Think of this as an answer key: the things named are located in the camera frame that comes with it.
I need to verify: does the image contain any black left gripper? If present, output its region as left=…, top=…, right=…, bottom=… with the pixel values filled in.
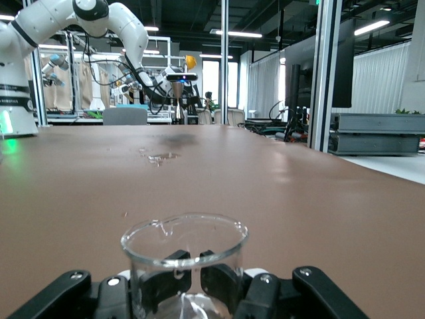
left=183, top=82, right=201, bottom=109

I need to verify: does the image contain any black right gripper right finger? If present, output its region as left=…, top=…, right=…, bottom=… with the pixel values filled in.
left=199, top=249, right=371, bottom=319

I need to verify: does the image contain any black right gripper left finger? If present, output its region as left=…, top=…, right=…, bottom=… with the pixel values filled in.
left=6, top=249, right=193, bottom=319

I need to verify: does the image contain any steel double-cone jigger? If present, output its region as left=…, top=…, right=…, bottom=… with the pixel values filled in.
left=171, top=81, right=187, bottom=119

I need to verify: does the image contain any clear glass beaker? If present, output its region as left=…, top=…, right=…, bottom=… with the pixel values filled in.
left=120, top=211, right=249, bottom=319

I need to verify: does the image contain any beige office chair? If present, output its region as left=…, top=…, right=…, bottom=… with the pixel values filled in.
left=214, top=108, right=246, bottom=126

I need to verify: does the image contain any spilled liquid puddle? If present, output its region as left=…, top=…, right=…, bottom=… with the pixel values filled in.
left=138, top=148, right=182, bottom=167

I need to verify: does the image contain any grey office chair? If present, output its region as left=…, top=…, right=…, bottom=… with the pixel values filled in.
left=102, top=107, right=149, bottom=126

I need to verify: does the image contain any ceiling strip light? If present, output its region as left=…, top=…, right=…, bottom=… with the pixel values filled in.
left=215, top=30, right=263, bottom=39
left=353, top=19, right=391, bottom=37

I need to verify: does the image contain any white curtain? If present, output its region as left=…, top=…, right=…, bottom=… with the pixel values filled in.
left=247, top=49, right=287, bottom=118
left=351, top=41, right=412, bottom=114

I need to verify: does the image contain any brown table mat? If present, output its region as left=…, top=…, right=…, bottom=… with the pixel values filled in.
left=0, top=124, right=425, bottom=319

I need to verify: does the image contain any black monitor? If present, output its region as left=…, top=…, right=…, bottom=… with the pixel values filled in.
left=284, top=18, right=353, bottom=109

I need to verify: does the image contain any grey metal equipment case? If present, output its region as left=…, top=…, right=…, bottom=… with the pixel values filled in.
left=328, top=132, right=422, bottom=157
left=330, top=112, right=425, bottom=135

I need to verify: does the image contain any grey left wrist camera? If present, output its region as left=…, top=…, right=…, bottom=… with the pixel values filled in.
left=165, top=72, right=199, bottom=83

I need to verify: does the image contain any black left wrist camera cable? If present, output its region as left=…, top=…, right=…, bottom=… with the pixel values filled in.
left=81, top=29, right=173, bottom=116

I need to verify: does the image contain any tangled cable bundle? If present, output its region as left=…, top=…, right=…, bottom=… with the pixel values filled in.
left=245, top=99, right=309, bottom=144

